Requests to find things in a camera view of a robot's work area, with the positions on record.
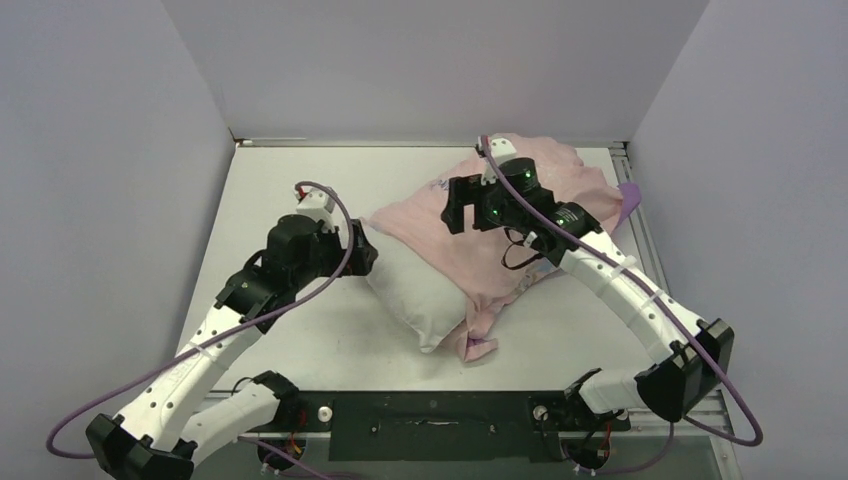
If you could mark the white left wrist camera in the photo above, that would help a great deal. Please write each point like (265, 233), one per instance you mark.
(317, 205)

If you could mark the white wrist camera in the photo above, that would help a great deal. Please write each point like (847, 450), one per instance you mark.
(317, 205)
(494, 151)

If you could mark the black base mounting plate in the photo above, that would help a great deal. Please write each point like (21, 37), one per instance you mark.
(437, 425)

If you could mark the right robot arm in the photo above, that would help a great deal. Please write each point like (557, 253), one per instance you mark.
(568, 236)

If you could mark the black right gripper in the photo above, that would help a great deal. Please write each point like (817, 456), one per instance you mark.
(466, 191)

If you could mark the purple Elsa print pillowcase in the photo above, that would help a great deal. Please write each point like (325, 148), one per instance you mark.
(489, 267)

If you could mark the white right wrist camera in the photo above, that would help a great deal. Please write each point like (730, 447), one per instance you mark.
(494, 151)

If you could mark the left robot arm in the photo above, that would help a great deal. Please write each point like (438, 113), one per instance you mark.
(163, 433)

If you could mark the white pillow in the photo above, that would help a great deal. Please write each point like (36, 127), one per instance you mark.
(415, 293)

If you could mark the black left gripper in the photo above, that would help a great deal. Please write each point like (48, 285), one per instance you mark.
(361, 254)

